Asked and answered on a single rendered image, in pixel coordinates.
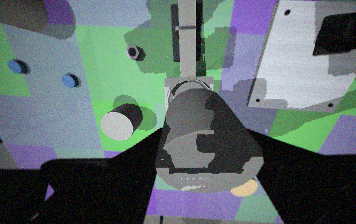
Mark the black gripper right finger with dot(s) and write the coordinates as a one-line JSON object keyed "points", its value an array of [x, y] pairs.
{"points": [[304, 187]]}

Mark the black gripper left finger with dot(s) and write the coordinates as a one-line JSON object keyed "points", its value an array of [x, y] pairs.
{"points": [[128, 176]]}

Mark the grey hex nut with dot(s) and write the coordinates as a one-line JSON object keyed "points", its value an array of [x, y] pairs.
{"points": [[133, 52]]}

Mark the tan cylinder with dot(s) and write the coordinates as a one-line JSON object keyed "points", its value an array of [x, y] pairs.
{"points": [[246, 190]]}

